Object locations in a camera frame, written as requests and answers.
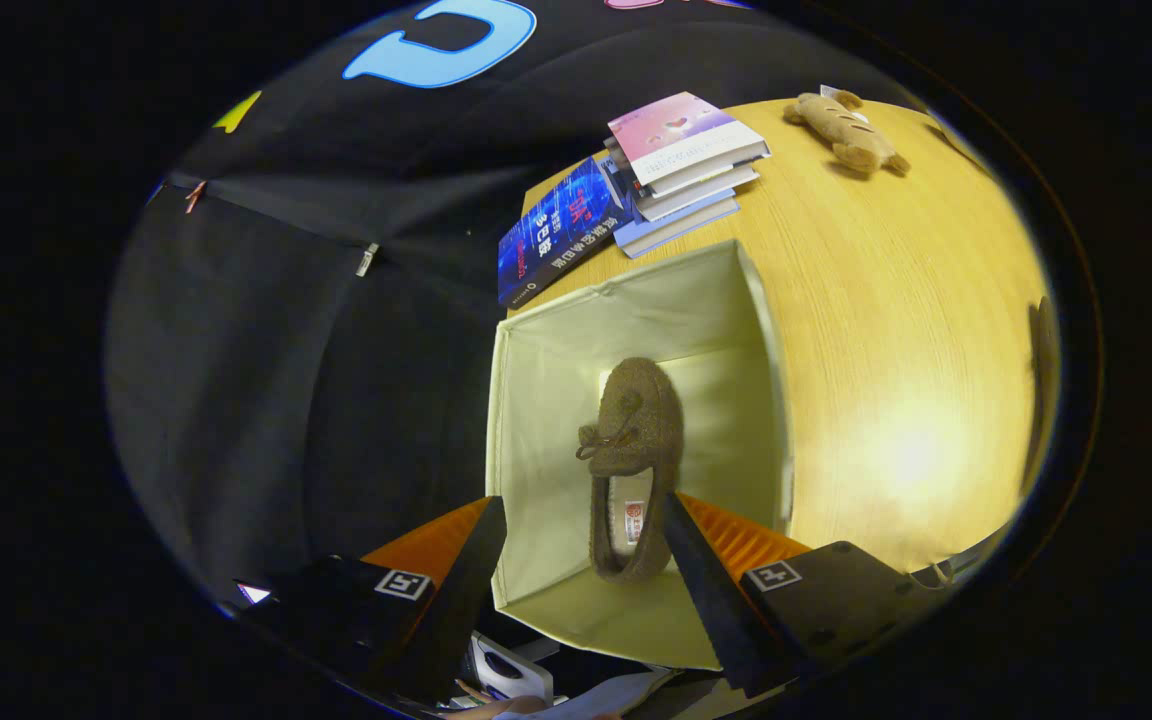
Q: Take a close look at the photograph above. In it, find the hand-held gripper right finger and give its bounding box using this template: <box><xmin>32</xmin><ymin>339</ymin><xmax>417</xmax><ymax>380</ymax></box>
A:
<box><xmin>661</xmin><ymin>490</ymin><xmax>942</xmax><ymax>699</ymax></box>

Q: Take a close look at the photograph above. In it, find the thin grey book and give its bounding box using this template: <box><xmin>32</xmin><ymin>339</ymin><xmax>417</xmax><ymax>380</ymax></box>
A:
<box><xmin>604</xmin><ymin>148</ymin><xmax>763</xmax><ymax>201</ymax></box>
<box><xmin>626</xmin><ymin>168</ymin><xmax>760</xmax><ymax>224</ymax></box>

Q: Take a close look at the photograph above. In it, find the white paper sheet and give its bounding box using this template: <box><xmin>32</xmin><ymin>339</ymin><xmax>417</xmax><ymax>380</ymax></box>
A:
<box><xmin>496</xmin><ymin>668</ymin><xmax>679</xmax><ymax>720</ymax></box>

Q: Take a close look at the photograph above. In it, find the brown fuzzy moccasin shoe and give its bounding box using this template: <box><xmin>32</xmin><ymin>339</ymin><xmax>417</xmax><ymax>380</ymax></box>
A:
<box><xmin>1026</xmin><ymin>295</ymin><xmax>1063</xmax><ymax>491</ymax></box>
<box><xmin>576</xmin><ymin>357</ymin><xmax>685</xmax><ymax>586</ymax></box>

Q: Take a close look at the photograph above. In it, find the cream fabric storage box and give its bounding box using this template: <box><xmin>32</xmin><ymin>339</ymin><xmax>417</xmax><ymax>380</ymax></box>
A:
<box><xmin>486</xmin><ymin>238</ymin><xmax>795</xmax><ymax>671</ymax></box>

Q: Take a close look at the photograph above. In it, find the pink cover book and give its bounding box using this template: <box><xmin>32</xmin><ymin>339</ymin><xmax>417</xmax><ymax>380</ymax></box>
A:
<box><xmin>608</xmin><ymin>92</ymin><xmax>770</xmax><ymax>188</ymax></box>

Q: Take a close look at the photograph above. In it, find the pale blue cover book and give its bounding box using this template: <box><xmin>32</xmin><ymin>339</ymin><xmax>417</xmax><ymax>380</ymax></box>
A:
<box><xmin>614</xmin><ymin>195</ymin><xmax>742</xmax><ymax>259</ymax></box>

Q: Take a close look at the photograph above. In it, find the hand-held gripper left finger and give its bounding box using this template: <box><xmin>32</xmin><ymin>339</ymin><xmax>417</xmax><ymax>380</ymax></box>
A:
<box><xmin>234</xmin><ymin>496</ymin><xmax>509</xmax><ymax>706</ymax></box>

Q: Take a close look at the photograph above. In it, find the tan plush toy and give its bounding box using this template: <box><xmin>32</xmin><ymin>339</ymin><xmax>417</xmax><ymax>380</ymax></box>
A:
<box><xmin>784</xmin><ymin>90</ymin><xmax>909</xmax><ymax>177</ymax></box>

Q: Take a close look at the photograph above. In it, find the white desk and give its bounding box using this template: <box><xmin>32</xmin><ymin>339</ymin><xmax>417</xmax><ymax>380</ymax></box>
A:
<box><xmin>466</xmin><ymin>632</ymin><xmax>555</xmax><ymax>703</ymax></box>

